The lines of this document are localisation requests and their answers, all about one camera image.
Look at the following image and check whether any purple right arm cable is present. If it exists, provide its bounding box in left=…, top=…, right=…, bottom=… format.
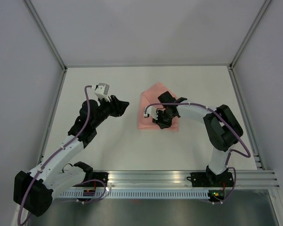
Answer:
left=143, top=102, right=252, bottom=204

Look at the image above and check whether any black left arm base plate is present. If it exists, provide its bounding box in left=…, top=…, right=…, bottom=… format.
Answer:
left=83, top=172, right=109, bottom=189

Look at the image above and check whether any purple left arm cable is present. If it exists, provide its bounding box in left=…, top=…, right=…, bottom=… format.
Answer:
left=17, top=84, right=109, bottom=226

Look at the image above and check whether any left aluminium frame post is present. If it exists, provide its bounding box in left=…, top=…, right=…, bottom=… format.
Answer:
left=23, top=0, right=67, bottom=72

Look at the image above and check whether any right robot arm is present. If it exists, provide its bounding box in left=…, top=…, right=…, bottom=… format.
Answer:
left=143, top=91, right=243, bottom=186

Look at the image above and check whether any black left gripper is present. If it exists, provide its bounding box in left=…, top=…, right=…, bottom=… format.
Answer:
left=92, top=94, right=129, bottom=128

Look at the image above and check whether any left side aluminium rail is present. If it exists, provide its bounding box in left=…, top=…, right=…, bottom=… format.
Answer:
left=36, top=68, right=68, bottom=165

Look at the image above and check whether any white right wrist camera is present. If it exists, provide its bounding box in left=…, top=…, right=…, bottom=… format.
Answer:
left=143, top=106, right=158, bottom=120

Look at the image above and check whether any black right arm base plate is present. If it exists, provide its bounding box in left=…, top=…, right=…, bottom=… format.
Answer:
left=186, top=171, right=234, bottom=188

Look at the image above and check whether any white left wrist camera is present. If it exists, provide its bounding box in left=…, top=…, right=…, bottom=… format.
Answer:
left=92, top=83, right=110, bottom=102

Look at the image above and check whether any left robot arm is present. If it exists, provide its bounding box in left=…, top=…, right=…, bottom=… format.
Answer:
left=13, top=95, right=129, bottom=217

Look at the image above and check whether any aluminium frame post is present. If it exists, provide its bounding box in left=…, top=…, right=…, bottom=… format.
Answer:
left=23, top=0, right=67, bottom=72
left=228, top=0, right=273, bottom=71

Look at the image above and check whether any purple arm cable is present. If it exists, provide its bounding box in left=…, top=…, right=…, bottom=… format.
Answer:
left=17, top=84, right=109, bottom=226
left=143, top=102, right=252, bottom=204

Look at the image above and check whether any white slotted cable duct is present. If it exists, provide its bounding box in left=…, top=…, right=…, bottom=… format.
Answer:
left=59, top=188, right=209, bottom=199

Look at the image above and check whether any aluminium front rail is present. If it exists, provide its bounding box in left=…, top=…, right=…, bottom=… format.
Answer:
left=106, top=169, right=280, bottom=189

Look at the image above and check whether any pink cloth napkin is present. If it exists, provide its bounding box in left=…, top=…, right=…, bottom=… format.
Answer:
left=137, top=81, right=180, bottom=133

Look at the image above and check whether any right aluminium frame post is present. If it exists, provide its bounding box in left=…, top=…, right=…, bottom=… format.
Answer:
left=228, top=0, right=273, bottom=71

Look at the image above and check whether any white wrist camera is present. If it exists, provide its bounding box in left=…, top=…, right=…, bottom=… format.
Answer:
left=143, top=106, right=158, bottom=120
left=92, top=83, right=110, bottom=102

